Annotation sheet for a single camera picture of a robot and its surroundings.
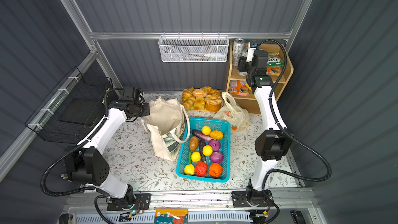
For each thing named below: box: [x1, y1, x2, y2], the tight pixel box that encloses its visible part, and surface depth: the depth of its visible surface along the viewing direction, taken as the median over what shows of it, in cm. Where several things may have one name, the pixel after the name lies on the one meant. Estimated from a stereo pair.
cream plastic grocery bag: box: [212, 91, 251, 132], surface depth 85 cm
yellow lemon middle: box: [202, 145, 213, 157], surface depth 85 cm
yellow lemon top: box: [201, 125, 211, 136], surface depth 94 cm
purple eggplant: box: [191, 129, 213, 141], surface depth 95 cm
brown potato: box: [189, 135, 199, 152], surface depth 90 cm
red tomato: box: [194, 161, 208, 177], surface depth 79 cm
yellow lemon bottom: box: [183, 163, 195, 176], surface depth 80 cm
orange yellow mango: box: [209, 129, 224, 140], surface depth 93 cm
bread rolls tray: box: [181, 86, 223, 119], surface depth 111 cm
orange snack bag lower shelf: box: [228, 79, 250, 96], surface depth 98 cm
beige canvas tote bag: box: [141, 96, 191, 162], surface depth 88 cm
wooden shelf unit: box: [225, 42, 294, 114], surface depth 79 cm
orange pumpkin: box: [208, 162, 223, 178], surface depth 79 cm
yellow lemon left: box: [191, 151, 202, 163], surface depth 86 cm
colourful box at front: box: [154, 208, 189, 224], surface depth 71 cm
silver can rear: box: [232, 37, 246, 67], surface depth 84 cm
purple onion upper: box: [208, 138, 221, 152], surface depth 88 cm
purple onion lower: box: [210, 151, 224, 164], surface depth 84 cm
